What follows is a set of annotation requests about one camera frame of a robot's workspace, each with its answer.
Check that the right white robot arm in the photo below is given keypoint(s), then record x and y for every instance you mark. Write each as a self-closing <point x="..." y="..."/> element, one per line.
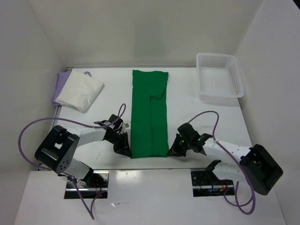
<point x="230" y="161"/>

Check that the green t shirt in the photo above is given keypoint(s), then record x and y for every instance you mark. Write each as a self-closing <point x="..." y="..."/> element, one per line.
<point x="149" y="132"/>

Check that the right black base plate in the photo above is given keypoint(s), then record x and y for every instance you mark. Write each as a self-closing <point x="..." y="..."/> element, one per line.
<point x="203" y="186"/>

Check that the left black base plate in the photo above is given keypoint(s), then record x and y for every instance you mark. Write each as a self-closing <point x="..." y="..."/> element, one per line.
<point x="97" y="186"/>

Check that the purple t shirt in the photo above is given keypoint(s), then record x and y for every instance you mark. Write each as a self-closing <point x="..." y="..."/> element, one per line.
<point x="61" y="80"/>

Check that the cream t shirt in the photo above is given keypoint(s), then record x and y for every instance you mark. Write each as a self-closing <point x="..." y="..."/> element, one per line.
<point x="86" y="97"/>

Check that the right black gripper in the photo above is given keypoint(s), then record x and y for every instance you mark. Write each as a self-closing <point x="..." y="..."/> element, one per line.
<point x="175" y="151"/>

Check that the white perforated plastic basket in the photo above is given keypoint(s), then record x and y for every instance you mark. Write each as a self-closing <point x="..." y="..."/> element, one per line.
<point x="218" y="76"/>

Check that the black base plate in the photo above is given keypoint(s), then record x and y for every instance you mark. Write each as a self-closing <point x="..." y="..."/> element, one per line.
<point x="203" y="186"/>
<point x="97" y="186"/>

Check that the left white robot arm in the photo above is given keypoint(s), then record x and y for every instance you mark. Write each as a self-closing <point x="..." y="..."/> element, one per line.
<point x="78" y="169"/>

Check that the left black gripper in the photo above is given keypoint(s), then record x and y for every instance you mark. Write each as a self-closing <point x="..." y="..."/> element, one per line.
<point x="123" y="148"/>

